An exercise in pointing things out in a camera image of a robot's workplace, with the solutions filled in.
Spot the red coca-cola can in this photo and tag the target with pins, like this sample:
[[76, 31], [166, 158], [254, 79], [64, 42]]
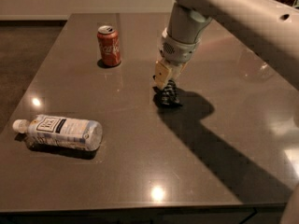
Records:
[[109, 45]]

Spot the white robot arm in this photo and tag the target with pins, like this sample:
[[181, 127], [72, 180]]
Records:
[[267, 27]]

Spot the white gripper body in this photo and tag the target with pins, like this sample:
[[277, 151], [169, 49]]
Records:
[[177, 51]]

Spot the black rxbar chocolate wrapper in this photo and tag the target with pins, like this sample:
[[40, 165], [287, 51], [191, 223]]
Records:
[[168, 97]]

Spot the clear plastic water bottle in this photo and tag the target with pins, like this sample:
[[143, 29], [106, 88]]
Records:
[[79, 134]]

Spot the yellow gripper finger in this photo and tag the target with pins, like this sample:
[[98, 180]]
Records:
[[166, 71]]

